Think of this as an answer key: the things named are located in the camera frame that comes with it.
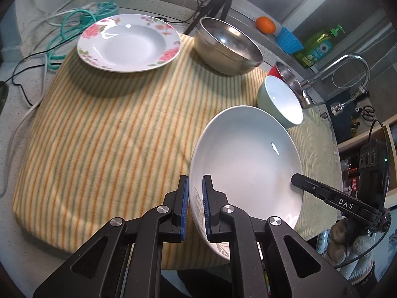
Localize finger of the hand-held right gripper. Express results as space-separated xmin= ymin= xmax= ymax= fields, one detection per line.
xmin=291 ymin=173 xmax=335 ymax=204

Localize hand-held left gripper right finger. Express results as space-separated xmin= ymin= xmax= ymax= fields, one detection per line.
xmin=202 ymin=175 xmax=362 ymax=298

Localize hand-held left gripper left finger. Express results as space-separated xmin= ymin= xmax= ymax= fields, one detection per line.
xmin=33 ymin=175 xmax=190 ymax=298

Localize white deep plate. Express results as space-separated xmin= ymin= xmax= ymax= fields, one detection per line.
xmin=189 ymin=106 xmax=304 ymax=263

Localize light green ceramic bowl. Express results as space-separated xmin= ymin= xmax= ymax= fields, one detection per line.
xmin=256 ymin=76 xmax=304 ymax=128

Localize small red steel bowl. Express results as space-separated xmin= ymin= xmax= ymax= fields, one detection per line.
xmin=267 ymin=61 xmax=303 ymax=97

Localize large steel bowl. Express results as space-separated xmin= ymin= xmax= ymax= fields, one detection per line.
xmin=194 ymin=17 xmax=264 ymax=76

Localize floral rimmed plate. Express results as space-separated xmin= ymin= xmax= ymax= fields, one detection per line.
xmin=76 ymin=14 xmax=181 ymax=73

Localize person's right hand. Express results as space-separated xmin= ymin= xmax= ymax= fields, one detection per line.
xmin=329 ymin=222 xmax=374 ymax=264

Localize black scissors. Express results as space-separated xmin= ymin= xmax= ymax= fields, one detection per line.
xmin=356 ymin=106 xmax=375 ymax=119

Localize chrome faucet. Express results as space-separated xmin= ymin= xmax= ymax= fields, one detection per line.
xmin=299 ymin=53 xmax=371 ymax=109

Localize yellow striped cloth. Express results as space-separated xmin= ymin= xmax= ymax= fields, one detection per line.
xmin=12 ymin=33 xmax=342 ymax=270

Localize green dish soap bottle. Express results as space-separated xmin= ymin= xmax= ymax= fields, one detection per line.
xmin=295 ymin=24 xmax=345 ymax=69

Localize blue ribbed plastic cup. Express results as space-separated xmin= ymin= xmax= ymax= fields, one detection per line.
xmin=275 ymin=27 xmax=304 ymax=53

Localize orange fruit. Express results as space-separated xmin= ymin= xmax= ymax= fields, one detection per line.
xmin=256 ymin=16 xmax=276 ymax=35

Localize black tripod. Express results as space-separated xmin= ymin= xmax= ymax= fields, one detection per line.
xmin=185 ymin=0 xmax=239 ymax=35

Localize flexible metal sprayer hose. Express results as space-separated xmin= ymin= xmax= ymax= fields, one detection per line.
xmin=330 ymin=65 xmax=371 ymax=115

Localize thick white cable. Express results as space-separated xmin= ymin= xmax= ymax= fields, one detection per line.
xmin=0 ymin=98 xmax=47 ymax=196

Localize teal round wire frame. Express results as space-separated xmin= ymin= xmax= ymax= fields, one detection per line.
xmin=93 ymin=2 xmax=120 ymax=19

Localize thin black cable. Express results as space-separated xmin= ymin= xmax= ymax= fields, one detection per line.
xmin=11 ymin=53 xmax=63 ymax=106

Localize teal cable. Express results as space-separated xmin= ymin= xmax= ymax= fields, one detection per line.
xmin=46 ymin=0 xmax=140 ymax=66

